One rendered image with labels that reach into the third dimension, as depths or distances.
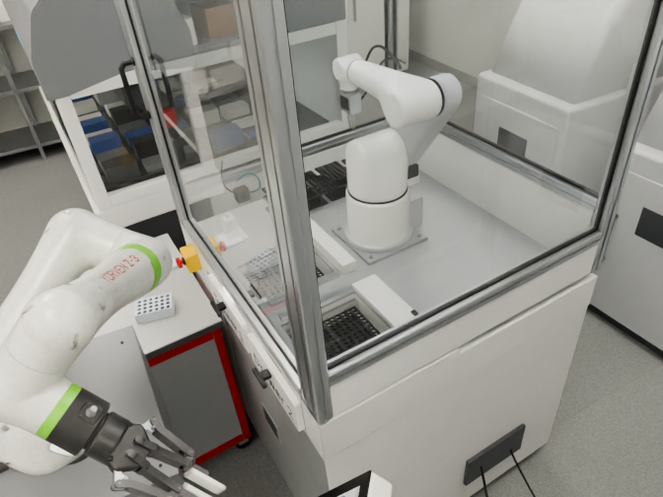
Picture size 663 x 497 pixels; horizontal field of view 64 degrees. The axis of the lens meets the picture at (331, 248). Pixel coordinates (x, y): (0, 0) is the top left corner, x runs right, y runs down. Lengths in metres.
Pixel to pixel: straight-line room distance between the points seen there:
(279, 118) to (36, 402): 0.56
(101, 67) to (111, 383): 1.14
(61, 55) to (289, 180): 1.36
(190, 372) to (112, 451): 1.00
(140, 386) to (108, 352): 0.11
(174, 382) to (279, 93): 1.34
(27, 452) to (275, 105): 0.79
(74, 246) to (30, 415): 0.46
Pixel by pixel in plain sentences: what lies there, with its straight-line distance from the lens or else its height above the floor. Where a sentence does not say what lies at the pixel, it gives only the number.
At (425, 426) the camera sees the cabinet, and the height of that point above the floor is 0.68.
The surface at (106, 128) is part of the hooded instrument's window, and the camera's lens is 2.19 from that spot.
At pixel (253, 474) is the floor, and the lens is 2.35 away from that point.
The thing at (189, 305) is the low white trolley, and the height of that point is 0.76.
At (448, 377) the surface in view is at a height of 0.85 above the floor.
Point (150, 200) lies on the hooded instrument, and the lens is 2.32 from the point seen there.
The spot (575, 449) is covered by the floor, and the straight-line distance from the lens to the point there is 2.47.
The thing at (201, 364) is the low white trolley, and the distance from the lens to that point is 1.94.
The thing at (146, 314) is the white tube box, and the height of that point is 0.80.
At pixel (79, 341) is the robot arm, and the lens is 0.89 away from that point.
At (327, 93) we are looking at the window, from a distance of 0.84.
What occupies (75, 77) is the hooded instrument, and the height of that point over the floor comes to 1.42.
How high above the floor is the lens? 1.99
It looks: 37 degrees down
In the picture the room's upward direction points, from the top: 5 degrees counter-clockwise
